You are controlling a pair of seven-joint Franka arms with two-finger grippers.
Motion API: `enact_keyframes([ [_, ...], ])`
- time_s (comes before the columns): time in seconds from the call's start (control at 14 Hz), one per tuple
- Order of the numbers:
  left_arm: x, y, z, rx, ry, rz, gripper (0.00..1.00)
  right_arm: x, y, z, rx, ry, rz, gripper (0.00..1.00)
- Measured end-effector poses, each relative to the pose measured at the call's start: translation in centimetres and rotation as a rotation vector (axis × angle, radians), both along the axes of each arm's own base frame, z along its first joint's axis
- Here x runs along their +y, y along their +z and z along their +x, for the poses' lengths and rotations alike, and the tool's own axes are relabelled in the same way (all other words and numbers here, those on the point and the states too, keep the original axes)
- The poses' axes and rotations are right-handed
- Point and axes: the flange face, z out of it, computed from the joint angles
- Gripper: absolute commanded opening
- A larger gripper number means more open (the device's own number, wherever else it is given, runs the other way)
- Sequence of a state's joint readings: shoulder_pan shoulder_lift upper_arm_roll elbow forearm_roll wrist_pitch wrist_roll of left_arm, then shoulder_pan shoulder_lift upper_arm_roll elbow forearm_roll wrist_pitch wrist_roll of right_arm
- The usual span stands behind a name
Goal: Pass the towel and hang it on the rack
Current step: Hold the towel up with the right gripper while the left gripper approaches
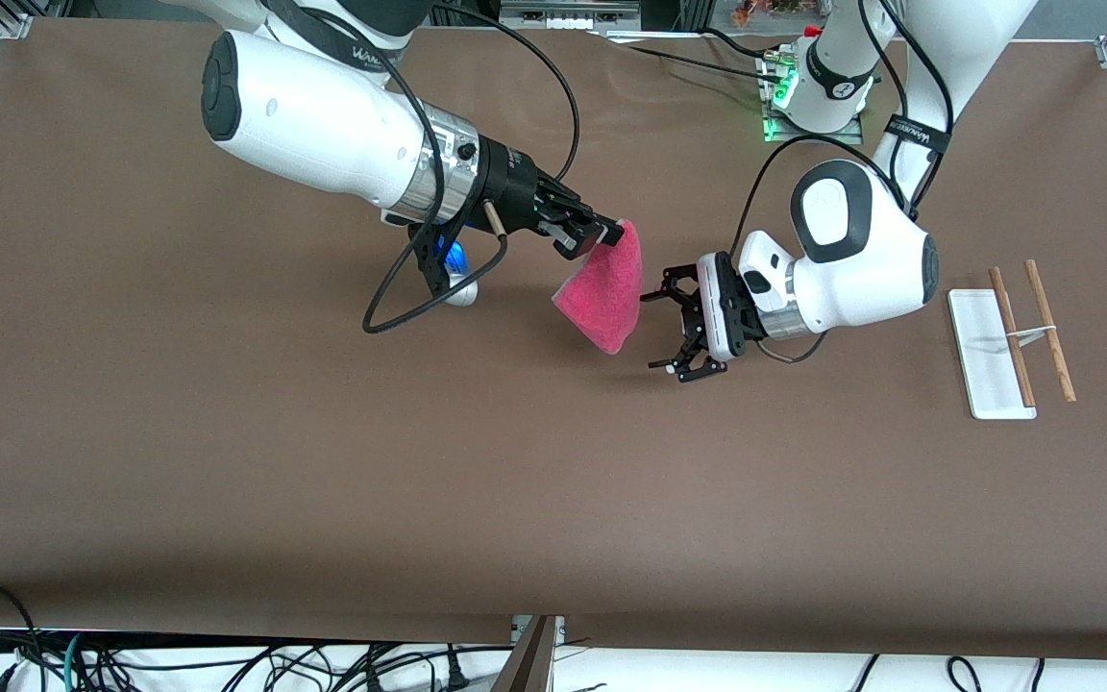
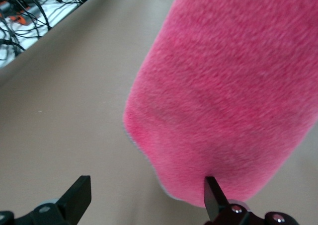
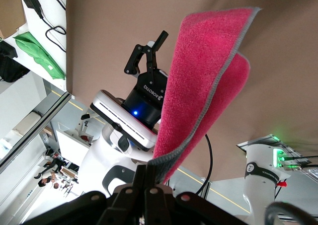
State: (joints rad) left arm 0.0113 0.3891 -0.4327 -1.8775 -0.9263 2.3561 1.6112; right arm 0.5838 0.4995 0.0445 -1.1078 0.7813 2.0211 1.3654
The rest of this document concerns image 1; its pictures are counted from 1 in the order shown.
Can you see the pink microfibre towel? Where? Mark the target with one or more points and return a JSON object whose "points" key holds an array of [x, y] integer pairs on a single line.
{"points": [[606, 298]]}

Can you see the white rack with wooden bars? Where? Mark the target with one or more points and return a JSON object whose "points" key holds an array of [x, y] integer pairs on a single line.
{"points": [[986, 375]]}

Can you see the orange red object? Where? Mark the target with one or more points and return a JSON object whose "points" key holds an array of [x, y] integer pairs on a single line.
{"points": [[774, 10]]}

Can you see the brown table cover sheet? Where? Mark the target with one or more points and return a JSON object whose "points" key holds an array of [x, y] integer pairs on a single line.
{"points": [[553, 481]]}

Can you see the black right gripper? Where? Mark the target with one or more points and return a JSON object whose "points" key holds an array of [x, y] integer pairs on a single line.
{"points": [[512, 195]]}

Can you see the grey metal box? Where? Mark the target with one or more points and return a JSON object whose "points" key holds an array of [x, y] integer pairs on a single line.
{"points": [[568, 13]]}

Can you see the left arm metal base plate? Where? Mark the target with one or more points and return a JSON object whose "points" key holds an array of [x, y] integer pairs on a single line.
{"points": [[773, 133]]}

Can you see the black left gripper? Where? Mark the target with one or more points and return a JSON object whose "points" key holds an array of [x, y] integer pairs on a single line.
{"points": [[719, 309]]}

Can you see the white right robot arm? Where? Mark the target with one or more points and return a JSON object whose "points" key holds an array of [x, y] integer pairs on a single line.
{"points": [[323, 125]]}

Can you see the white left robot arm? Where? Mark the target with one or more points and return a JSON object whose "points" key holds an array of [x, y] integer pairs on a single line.
{"points": [[861, 269]]}

